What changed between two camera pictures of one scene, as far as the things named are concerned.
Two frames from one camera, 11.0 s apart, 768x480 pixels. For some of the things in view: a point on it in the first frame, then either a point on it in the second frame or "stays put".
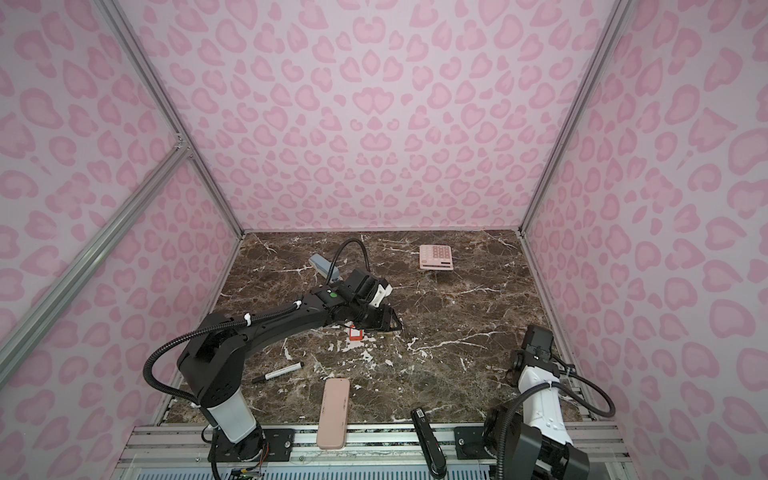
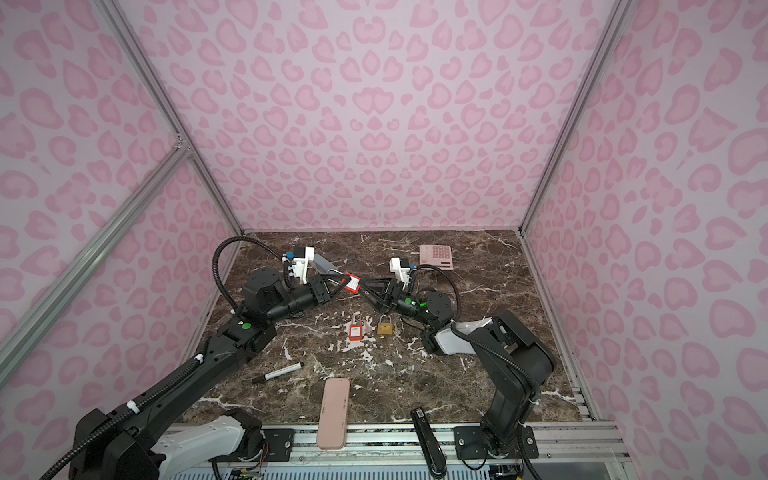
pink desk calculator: (436, 257) stays put
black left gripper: (385, 321) -> (320, 290)
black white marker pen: (278, 372) stays put
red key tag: (355, 334) stays put
